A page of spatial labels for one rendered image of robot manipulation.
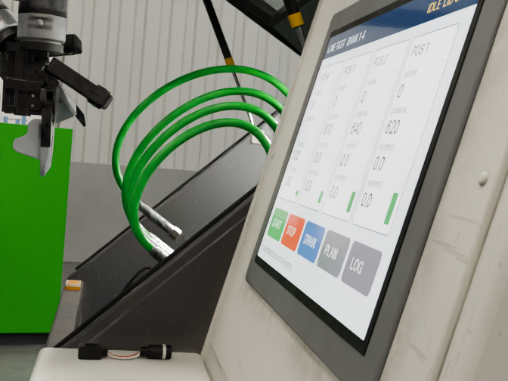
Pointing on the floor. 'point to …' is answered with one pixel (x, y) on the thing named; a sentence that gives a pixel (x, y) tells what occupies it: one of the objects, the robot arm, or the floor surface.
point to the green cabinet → (31, 236)
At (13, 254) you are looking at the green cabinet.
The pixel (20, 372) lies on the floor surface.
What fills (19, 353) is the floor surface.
